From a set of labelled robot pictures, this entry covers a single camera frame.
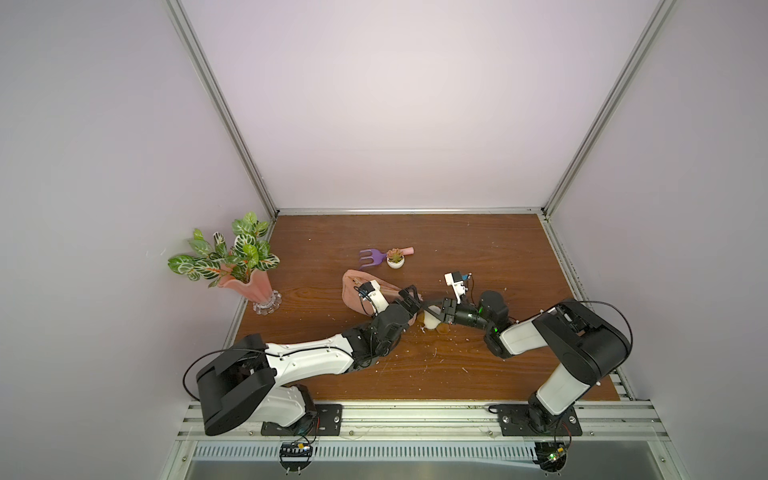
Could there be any brown white plush keychain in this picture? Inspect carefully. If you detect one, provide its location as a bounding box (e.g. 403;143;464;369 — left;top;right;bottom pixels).
418;310;450;334

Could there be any pink corduroy bag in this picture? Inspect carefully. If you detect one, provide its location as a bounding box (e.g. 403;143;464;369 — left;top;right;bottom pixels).
342;270;401;316

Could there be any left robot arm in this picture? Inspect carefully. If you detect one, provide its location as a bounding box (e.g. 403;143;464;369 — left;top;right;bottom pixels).
195;281;422;436

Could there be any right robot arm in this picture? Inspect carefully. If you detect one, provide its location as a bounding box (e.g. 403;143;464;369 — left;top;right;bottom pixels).
423;291;634;434

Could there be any succulent in white pot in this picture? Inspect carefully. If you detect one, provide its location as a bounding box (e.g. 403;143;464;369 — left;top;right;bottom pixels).
386;248;405;269

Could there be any purple pink garden fork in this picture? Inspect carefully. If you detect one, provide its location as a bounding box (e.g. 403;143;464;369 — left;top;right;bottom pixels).
359;247;415;268

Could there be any pink vase with leaves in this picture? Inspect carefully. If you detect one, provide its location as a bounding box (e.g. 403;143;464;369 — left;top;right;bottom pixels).
167;212;282;315

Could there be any right controller board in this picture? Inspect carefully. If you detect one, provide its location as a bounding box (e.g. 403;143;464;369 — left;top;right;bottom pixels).
533;442;568;473

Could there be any controller board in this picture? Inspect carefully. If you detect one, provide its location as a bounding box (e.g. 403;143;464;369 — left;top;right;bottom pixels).
533;442;568;473
278;442;314;475

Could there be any left controller board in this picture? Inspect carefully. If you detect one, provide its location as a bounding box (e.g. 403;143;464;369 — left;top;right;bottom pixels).
278;442;314;475

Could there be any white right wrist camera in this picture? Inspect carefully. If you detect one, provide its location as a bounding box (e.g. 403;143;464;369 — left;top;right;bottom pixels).
445;271;471;304

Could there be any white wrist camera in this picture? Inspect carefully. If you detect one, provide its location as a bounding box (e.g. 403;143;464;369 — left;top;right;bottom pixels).
357;280;389;317
445;271;471;304

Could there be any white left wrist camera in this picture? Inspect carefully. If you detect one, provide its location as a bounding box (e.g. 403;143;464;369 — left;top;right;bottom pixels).
357;280;389;317

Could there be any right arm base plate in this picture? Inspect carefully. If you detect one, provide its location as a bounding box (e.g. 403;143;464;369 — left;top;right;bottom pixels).
487;403;583;437

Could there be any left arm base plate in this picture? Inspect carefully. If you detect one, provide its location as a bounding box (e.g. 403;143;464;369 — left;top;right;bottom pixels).
260;403;343;438

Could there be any aluminium front rail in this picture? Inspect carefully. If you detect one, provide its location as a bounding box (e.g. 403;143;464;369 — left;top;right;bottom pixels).
176;400;670;443

